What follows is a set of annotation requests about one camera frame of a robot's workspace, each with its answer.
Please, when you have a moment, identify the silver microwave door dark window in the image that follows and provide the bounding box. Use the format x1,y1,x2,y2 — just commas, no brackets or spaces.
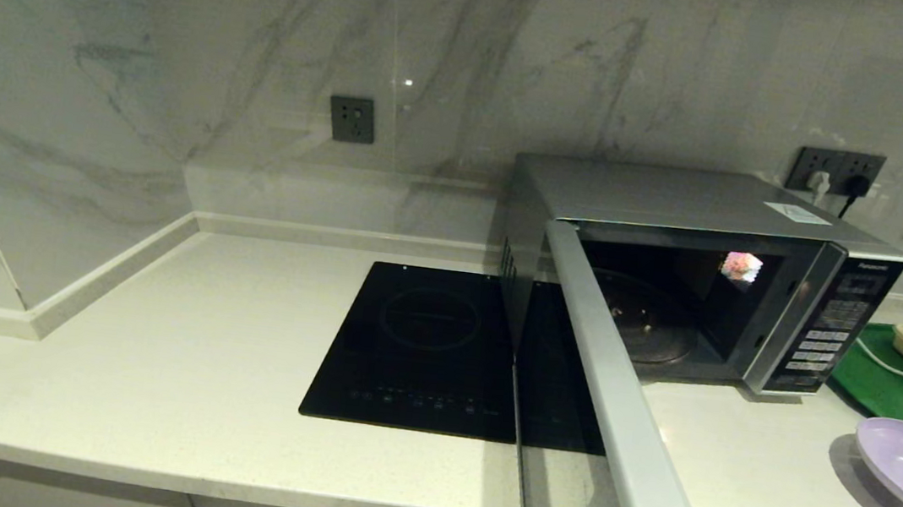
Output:
497,215,749,507

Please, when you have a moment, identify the silver Panasonic microwave oven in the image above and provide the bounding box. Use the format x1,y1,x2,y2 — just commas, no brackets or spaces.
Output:
487,148,903,417

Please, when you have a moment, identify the black induction cooktop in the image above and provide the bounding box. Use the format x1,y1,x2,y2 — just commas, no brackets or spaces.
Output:
298,255,536,444

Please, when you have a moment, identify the grey single wall socket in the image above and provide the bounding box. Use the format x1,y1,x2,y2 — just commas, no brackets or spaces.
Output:
326,95,379,147

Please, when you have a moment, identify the grey double wall socket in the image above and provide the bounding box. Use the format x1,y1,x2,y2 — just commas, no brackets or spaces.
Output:
786,144,889,201

